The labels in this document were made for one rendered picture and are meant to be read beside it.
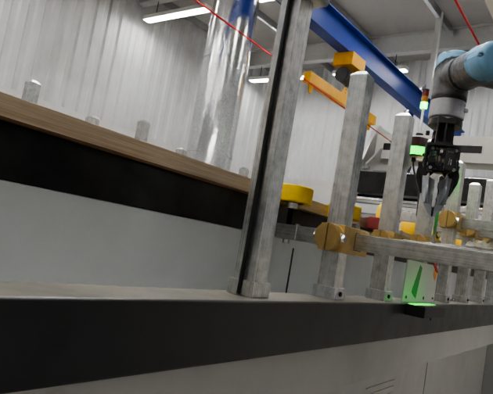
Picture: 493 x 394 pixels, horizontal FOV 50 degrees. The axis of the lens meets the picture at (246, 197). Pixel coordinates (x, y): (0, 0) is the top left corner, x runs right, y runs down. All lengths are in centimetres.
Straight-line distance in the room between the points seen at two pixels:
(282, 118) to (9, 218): 39
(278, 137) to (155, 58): 960
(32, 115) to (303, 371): 61
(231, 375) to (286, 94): 41
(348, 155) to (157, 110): 936
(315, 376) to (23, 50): 813
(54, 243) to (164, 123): 965
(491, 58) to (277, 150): 54
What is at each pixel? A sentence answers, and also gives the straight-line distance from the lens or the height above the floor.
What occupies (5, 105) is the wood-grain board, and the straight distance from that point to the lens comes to 69.
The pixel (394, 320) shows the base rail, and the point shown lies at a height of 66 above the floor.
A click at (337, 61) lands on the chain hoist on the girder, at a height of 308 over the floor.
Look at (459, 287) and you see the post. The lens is 193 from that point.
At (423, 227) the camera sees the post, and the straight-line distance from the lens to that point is 145.
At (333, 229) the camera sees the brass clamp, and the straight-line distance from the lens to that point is 95.
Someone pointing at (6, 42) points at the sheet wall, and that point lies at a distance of 872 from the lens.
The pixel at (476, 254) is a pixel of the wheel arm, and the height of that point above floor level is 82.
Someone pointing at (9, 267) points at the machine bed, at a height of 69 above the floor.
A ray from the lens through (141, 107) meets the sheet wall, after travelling 998.
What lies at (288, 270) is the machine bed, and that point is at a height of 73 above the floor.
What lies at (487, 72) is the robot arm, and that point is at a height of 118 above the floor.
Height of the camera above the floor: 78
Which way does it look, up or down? 5 degrees up
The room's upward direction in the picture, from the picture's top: 10 degrees clockwise
